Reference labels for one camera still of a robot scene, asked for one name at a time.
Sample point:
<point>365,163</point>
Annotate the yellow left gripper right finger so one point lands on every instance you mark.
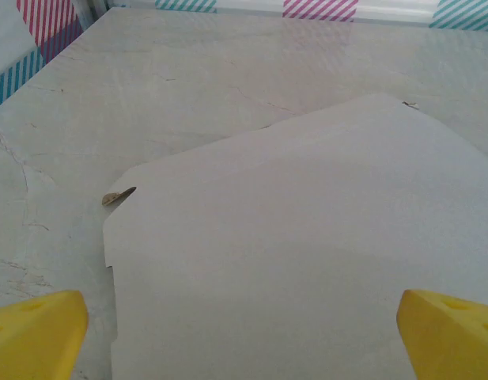
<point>453,340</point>

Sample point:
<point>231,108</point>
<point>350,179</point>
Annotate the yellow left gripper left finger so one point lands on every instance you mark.
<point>34,336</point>

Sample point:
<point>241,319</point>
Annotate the white paper box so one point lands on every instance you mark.
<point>307,245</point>

